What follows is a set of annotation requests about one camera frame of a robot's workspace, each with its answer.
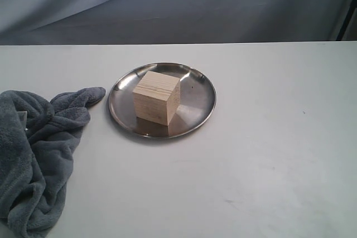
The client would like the grey fabric backdrop curtain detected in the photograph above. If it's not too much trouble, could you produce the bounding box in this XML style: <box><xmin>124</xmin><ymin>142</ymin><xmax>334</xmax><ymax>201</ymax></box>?
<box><xmin>1</xmin><ymin>0</ymin><xmax>348</xmax><ymax>45</ymax></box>

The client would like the light wooden cube block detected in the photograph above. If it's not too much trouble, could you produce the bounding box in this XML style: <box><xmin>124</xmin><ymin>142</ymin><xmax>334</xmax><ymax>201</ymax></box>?
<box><xmin>133</xmin><ymin>71</ymin><xmax>181</xmax><ymax>126</ymax></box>

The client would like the grey-blue fleece towel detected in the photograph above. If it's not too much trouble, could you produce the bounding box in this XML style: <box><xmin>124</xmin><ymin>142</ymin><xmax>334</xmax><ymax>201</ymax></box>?
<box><xmin>1</xmin><ymin>87</ymin><xmax>106</xmax><ymax>237</ymax></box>

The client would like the round stainless steel plate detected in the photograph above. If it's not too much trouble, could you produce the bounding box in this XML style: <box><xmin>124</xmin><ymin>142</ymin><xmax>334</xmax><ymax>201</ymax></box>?
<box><xmin>107</xmin><ymin>62</ymin><xmax>216</xmax><ymax>139</ymax></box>

